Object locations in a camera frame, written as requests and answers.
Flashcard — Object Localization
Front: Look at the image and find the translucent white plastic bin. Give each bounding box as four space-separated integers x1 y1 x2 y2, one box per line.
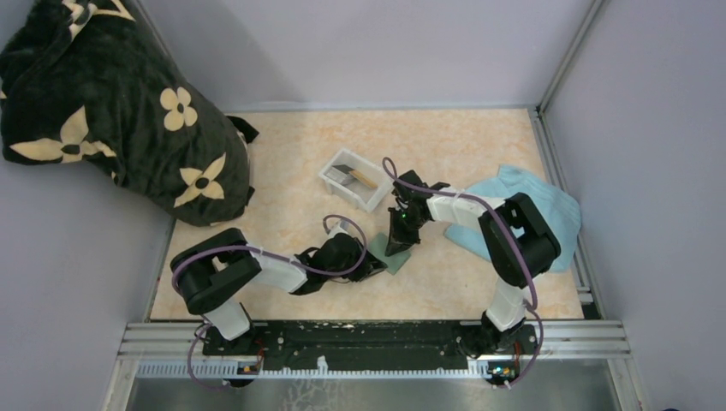
318 148 392 213

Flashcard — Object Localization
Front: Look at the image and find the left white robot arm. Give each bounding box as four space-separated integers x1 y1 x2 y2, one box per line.
170 228 388 354

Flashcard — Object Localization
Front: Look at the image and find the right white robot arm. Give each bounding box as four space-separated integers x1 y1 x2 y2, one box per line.
384 170 561 353

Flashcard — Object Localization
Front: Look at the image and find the gold card in bin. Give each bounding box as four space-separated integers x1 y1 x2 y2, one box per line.
349 170 378 190

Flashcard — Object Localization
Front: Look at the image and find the light blue towel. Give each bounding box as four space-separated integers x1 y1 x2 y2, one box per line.
467 164 582 272

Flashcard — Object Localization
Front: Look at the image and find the black floral blanket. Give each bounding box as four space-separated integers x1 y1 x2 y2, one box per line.
1 1 258 226

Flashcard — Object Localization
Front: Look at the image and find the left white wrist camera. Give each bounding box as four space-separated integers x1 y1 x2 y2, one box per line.
328 221 350 238

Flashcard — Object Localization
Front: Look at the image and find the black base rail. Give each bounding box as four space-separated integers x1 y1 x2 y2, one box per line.
202 320 538 372

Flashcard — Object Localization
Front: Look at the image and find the aluminium frame rail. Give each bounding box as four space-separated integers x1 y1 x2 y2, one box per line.
118 320 631 379

